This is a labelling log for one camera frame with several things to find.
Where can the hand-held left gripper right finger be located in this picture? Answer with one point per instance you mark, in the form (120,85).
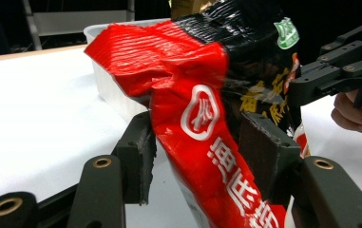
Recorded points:
(270,158)

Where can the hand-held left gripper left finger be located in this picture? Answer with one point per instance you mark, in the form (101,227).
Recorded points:
(137,152)

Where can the clear plastic container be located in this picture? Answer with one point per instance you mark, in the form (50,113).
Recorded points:
(112,91)

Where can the red and black packet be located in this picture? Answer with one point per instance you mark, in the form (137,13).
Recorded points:
(181,72)

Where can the brown packet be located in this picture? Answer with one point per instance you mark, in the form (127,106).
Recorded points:
(185,6)

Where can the metal chair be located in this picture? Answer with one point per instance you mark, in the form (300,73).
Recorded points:
(74,20)

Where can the wooden table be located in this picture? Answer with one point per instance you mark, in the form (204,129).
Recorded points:
(10,56)

